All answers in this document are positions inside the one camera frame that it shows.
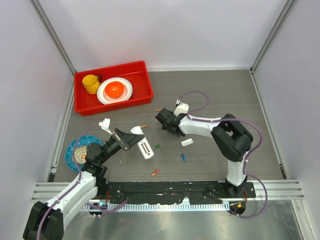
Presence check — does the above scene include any yellow mug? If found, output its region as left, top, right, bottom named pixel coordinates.
left=82, top=74, right=102, bottom=95

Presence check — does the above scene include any white paper plate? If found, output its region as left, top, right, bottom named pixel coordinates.
left=96, top=77, right=133, bottom=105

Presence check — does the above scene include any white remote control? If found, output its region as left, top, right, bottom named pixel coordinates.
left=130, top=126, right=154, bottom=160

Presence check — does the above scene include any blue battery lower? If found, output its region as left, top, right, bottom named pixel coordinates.
left=181, top=154, right=187, bottom=163

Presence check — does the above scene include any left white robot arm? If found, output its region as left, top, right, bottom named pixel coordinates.
left=22, top=126, right=146, bottom=240

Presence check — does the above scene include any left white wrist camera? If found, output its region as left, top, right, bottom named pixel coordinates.
left=98, top=118, right=113, bottom=135

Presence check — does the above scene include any blue patterned plate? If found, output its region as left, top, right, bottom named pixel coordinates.
left=64, top=135, right=102, bottom=173

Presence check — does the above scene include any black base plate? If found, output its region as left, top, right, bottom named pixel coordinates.
left=104, top=181, right=256, bottom=205

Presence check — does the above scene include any red plastic bin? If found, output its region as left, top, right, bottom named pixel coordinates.
left=73, top=61, right=154, bottom=116

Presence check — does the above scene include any green battery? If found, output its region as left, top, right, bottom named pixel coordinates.
left=152, top=144, right=160, bottom=150

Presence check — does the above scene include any white slotted cable duct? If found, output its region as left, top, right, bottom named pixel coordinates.
left=82, top=201, right=230, bottom=212

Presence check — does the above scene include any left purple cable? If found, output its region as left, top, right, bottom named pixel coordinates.
left=37, top=124, right=130, bottom=240

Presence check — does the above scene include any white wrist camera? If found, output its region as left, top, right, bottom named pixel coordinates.
left=173, top=99, right=189, bottom=116
left=98, top=118, right=113, bottom=135

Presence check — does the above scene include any orange bowl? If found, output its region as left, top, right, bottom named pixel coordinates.
left=104, top=81, right=125, bottom=98

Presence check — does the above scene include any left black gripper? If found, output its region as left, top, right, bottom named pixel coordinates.
left=99, top=128, right=144, bottom=164

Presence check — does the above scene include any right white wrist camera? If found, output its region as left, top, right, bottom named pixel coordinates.
left=173, top=99, right=189, bottom=116

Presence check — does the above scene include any white battery cover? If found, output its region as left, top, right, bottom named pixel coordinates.
left=181, top=138, right=194, bottom=147

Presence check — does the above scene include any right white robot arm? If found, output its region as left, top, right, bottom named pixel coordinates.
left=155, top=108, right=254, bottom=198

